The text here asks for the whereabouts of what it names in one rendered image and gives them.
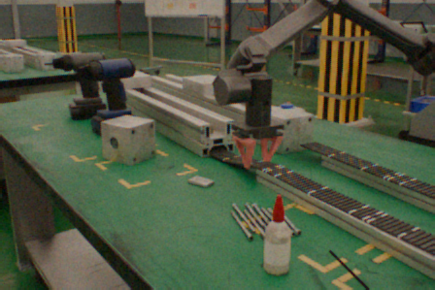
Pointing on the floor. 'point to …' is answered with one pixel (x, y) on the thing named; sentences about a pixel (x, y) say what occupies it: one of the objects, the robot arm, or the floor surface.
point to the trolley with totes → (415, 98)
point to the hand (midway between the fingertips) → (256, 162)
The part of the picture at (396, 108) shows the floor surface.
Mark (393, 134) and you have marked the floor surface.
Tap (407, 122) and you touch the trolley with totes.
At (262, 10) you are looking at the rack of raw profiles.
